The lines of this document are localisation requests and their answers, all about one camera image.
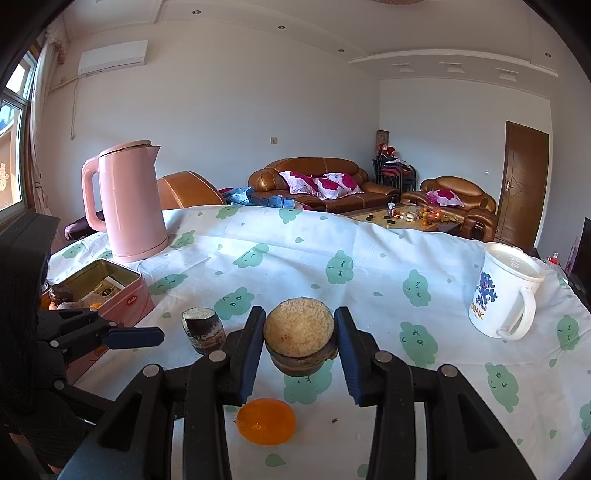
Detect pink floral pillow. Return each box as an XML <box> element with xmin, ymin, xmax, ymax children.
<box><xmin>426</xmin><ymin>188</ymin><xmax>464</xmax><ymax>208</ymax></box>
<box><xmin>314</xmin><ymin>173</ymin><xmax>363</xmax><ymax>199</ymax></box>
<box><xmin>279</xmin><ymin>171</ymin><xmax>324</xmax><ymax>199</ymax></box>

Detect cluttered wooden coffee table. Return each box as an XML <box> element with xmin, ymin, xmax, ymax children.
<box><xmin>342</xmin><ymin>203</ymin><xmax>462</xmax><ymax>236</ymax></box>

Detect pink metal tin box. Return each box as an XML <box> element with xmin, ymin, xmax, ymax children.
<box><xmin>41</xmin><ymin>258</ymin><xmax>155</xmax><ymax>384</ymax></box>

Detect long brown leather sofa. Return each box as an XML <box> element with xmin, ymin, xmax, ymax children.
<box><xmin>248</xmin><ymin>157</ymin><xmax>402</xmax><ymax>214</ymax></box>

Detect white air conditioner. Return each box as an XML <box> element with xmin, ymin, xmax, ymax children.
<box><xmin>78</xmin><ymin>40</ymin><xmax>149</xmax><ymax>75</ymax></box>

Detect printed leaflet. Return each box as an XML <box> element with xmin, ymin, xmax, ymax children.
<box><xmin>90</xmin><ymin>276</ymin><xmax>127</xmax><ymax>301</ymax></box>

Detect dark purple chair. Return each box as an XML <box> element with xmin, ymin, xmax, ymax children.
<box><xmin>64</xmin><ymin>217</ymin><xmax>109</xmax><ymax>241</ymax></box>

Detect blue clothes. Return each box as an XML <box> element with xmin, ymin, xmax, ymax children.
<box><xmin>219</xmin><ymin>187</ymin><xmax>296</xmax><ymax>208</ymax></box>

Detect stacked dark chairs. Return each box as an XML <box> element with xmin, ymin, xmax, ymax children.
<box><xmin>372</xmin><ymin>152</ymin><xmax>416</xmax><ymax>190</ymax></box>

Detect pink electric kettle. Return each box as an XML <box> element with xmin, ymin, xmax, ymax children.
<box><xmin>82</xmin><ymin>140</ymin><xmax>169</xmax><ymax>264</ymax></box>

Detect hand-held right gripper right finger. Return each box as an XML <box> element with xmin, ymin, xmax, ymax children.
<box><xmin>334</xmin><ymin>307</ymin><xmax>539</xmax><ymax>480</ymax></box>

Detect light curtain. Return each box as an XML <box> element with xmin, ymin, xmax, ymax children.
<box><xmin>25</xmin><ymin>23</ymin><xmax>70</xmax><ymax>217</ymax></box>

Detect white air conditioner pipe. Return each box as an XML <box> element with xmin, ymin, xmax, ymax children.
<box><xmin>48</xmin><ymin>74</ymin><xmax>81</xmax><ymax>139</ymax></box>

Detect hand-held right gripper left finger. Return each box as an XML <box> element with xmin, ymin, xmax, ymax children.
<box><xmin>58</xmin><ymin>307</ymin><xmax>267</xmax><ymax>480</ymax></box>

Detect window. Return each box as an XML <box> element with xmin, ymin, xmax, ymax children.
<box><xmin>0</xmin><ymin>51</ymin><xmax>38</xmax><ymax>213</ymax></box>

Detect large orange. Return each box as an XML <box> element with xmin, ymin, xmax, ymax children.
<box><xmin>236</xmin><ymin>398</ymin><xmax>296</xmax><ymax>446</ymax></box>

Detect black television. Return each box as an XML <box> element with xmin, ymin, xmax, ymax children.
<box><xmin>568</xmin><ymin>217</ymin><xmax>591</xmax><ymax>305</ymax></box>

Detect brown leather armchair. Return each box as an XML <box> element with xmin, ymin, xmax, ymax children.
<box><xmin>157</xmin><ymin>171</ymin><xmax>227</xmax><ymax>210</ymax></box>
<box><xmin>401</xmin><ymin>176</ymin><xmax>497</xmax><ymax>243</ymax></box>

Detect brown wooden door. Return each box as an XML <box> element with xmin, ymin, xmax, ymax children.
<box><xmin>496</xmin><ymin>121</ymin><xmax>550</xmax><ymax>250</ymax></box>

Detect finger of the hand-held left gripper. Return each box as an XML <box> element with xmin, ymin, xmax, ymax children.
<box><xmin>53</xmin><ymin>379</ymin><xmax>130</xmax><ymax>423</ymax></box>
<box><xmin>37</xmin><ymin>308</ymin><xmax>165</xmax><ymax>363</ymax></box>

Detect white printed mug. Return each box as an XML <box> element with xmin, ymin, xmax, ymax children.
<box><xmin>468</xmin><ymin>242</ymin><xmax>546</xmax><ymax>341</ymax></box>

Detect white green cloud tablecloth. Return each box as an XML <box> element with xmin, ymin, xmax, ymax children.
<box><xmin>46</xmin><ymin>203</ymin><xmax>591</xmax><ymax>480</ymax></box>

